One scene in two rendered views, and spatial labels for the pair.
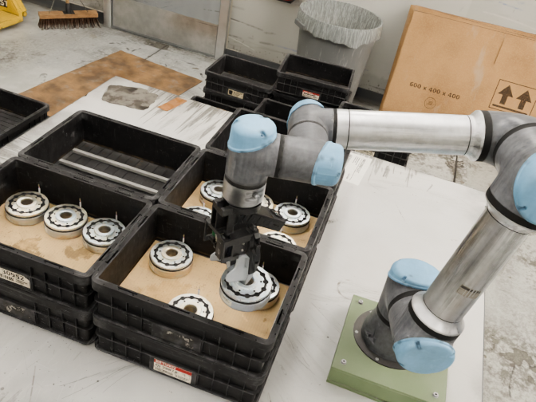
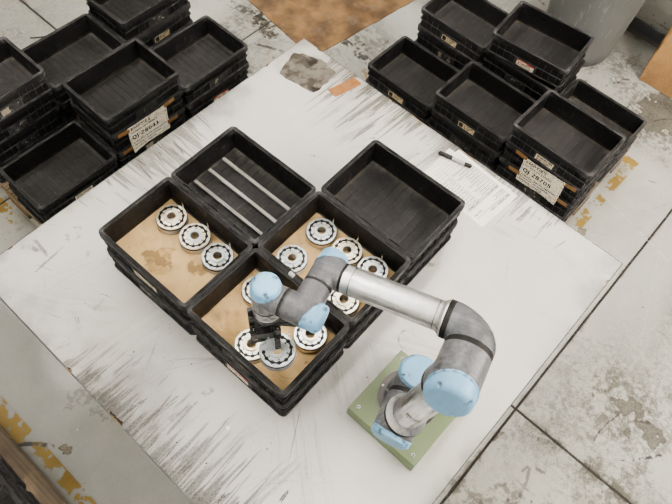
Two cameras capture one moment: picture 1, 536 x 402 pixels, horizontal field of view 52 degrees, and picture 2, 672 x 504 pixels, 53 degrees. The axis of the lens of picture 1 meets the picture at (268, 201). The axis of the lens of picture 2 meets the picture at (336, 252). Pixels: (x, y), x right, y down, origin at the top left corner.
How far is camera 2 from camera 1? 1.07 m
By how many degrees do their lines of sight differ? 28
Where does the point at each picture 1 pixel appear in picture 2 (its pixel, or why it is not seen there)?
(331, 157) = (310, 320)
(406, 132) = (386, 304)
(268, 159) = (270, 308)
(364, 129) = (357, 292)
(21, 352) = (151, 327)
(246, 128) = (256, 289)
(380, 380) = not seen: hidden behind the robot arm
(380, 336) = not seen: hidden behind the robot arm
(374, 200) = (488, 248)
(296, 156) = (287, 313)
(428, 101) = not seen: outside the picture
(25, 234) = (165, 242)
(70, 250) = (192, 264)
